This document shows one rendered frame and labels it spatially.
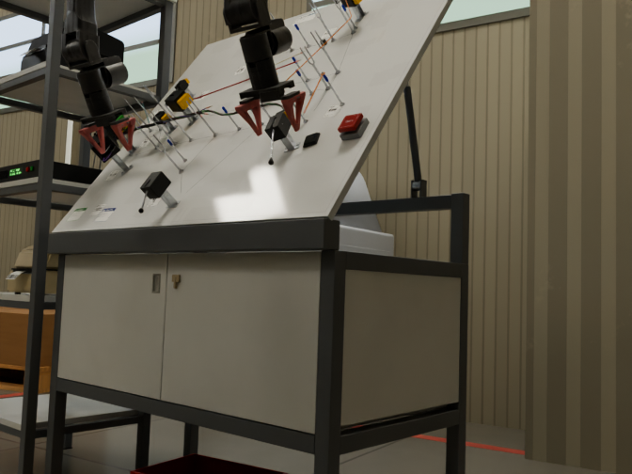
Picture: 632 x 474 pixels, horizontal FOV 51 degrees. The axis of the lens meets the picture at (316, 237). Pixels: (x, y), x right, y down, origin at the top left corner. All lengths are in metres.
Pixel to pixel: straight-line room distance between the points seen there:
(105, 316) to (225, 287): 0.54
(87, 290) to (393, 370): 1.02
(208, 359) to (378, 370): 0.44
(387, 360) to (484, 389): 2.36
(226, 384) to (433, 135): 2.76
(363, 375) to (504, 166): 2.57
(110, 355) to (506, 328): 2.41
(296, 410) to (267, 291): 0.28
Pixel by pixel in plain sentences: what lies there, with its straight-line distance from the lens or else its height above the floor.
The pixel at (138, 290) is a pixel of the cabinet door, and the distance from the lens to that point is 1.98.
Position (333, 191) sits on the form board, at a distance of 1.48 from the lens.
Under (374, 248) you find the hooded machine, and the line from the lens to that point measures 3.74.
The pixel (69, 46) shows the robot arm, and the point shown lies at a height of 1.26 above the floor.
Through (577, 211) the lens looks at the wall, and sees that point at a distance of 3.16.
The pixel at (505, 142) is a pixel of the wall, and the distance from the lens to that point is 3.99.
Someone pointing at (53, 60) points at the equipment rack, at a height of 1.45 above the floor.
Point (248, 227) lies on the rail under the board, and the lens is 1.58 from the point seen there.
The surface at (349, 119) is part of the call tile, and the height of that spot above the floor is 1.12.
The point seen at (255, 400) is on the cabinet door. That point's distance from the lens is 1.62.
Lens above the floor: 0.71
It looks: 5 degrees up
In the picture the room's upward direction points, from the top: 2 degrees clockwise
